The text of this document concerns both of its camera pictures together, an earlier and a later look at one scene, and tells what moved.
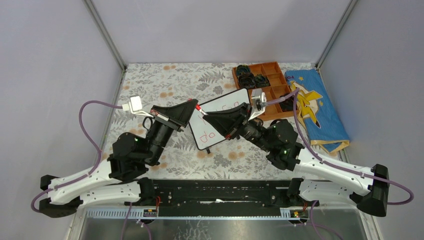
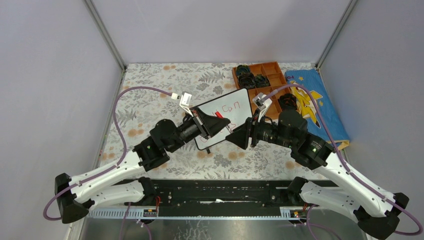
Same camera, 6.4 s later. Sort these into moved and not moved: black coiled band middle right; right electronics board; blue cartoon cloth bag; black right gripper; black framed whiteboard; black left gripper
Moved: black right gripper; black left gripper
Not moved: right electronics board; black coiled band middle right; blue cartoon cloth bag; black framed whiteboard
